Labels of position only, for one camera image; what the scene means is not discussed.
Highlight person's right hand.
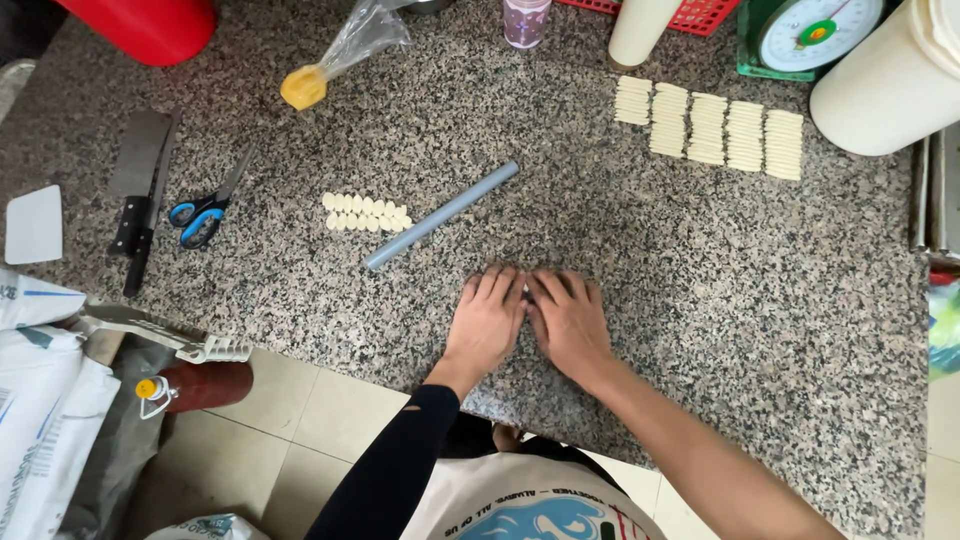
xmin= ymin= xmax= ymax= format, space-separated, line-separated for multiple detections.
xmin=525 ymin=269 xmax=628 ymax=393

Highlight person's left hand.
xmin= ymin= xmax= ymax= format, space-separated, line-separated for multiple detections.
xmin=442 ymin=264 xmax=531 ymax=384

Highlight grey plastic rolling pipe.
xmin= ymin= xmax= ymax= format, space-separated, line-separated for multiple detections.
xmin=363 ymin=160 xmax=521 ymax=271

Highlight group of oval dough pieces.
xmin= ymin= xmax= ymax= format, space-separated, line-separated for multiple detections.
xmin=321 ymin=192 xmax=414 ymax=234

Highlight person's white printed shirt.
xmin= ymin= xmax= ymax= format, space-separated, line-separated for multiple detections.
xmin=399 ymin=450 xmax=669 ymax=540

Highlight rows of rolled dough strips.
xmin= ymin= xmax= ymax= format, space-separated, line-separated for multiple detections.
xmin=613 ymin=75 xmax=805 ymax=182

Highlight red bottle with yellow cap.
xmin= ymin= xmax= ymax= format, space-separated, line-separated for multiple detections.
xmin=135 ymin=361 xmax=255 ymax=421

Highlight plastic bag with yellow filling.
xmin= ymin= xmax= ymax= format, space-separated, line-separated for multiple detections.
xmin=279 ymin=0 xmax=413 ymax=112

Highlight cream cylinder container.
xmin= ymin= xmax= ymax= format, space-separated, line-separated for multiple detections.
xmin=607 ymin=0 xmax=685 ymax=72

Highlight blue black scissors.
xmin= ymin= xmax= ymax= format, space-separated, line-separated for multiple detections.
xmin=168 ymin=142 xmax=260 ymax=251

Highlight pink patterned cup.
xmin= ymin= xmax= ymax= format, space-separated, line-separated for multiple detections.
xmin=502 ymin=0 xmax=553 ymax=51

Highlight white printed bag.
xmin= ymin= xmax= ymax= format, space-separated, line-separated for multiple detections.
xmin=142 ymin=513 xmax=271 ymax=540

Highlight red plastic basket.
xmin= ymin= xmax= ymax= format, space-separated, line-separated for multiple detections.
xmin=555 ymin=0 xmax=742 ymax=38

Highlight colourful plastic bag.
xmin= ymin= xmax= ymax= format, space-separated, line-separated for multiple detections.
xmin=927 ymin=271 xmax=960 ymax=381

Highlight grey plastic bag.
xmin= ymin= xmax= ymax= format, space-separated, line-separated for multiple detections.
xmin=58 ymin=336 xmax=183 ymax=540

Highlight green kitchen scale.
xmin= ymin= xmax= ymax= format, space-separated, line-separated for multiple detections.
xmin=736 ymin=0 xmax=903 ymax=82

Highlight metal tray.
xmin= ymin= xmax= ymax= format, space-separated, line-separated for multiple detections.
xmin=909 ymin=120 xmax=960 ymax=261

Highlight large white plastic bucket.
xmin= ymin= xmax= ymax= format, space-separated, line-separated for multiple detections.
xmin=808 ymin=0 xmax=960 ymax=158

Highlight white printed sacks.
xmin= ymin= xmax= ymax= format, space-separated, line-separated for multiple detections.
xmin=0 ymin=268 xmax=123 ymax=540

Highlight red plastic bucket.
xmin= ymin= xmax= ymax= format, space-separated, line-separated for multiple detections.
xmin=52 ymin=0 xmax=219 ymax=67

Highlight white plastic scraper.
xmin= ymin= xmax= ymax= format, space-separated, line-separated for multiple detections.
xmin=4 ymin=185 xmax=64 ymax=266

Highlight slim black handled knife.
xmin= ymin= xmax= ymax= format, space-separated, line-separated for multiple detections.
xmin=122 ymin=108 xmax=183 ymax=299

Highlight steel cleaver with black handle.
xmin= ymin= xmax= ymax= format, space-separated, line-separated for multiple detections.
xmin=106 ymin=111 xmax=175 ymax=260

